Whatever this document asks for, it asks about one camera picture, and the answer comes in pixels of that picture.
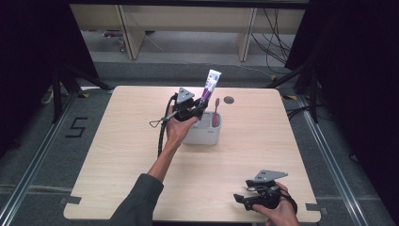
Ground black hanging cable bundle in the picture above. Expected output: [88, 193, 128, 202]
[250, 8, 294, 75]

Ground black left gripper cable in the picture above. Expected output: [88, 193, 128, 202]
[156, 92, 179, 158]

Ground white plastic holder box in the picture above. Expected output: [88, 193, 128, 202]
[182, 111, 223, 146]

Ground dark curtain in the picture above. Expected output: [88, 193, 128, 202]
[284, 0, 399, 218]
[0, 0, 99, 159]

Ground person's left hand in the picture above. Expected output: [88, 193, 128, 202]
[165, 105, 200, 149]

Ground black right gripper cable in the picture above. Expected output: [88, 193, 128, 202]
[280, 187, 299, 216]

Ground aluminium floor rail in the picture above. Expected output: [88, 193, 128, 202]
[295, 93, 369, 226]
[0, 90, 80, 226]

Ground thin grey wire loop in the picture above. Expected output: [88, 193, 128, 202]
[149, 114, 176, 129]

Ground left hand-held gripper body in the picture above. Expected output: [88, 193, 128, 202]
[168, 87, 201, 123]

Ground pink toothbrush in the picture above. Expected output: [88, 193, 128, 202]
[211, 97, 221, 128]

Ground black metal stand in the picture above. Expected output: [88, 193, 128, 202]
[264, 59, 322, 124]
[51, 60, 115, 124]

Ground small red and green items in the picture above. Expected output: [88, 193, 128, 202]
[102, 29, 127, 54]

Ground person's right hand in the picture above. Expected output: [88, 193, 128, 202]
[251, 182, 299, 226]

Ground beige wooden desk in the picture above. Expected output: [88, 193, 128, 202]
[69, 3, 306, 62]

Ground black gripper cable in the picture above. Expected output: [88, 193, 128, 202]
[156, 92, 179, 158]
[280, 187, 299, 216]

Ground white and purple toothpaste tube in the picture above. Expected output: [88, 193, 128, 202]
[197, 69, 223, 121]

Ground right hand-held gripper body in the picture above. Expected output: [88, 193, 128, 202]
[244, 169, 289, 210]

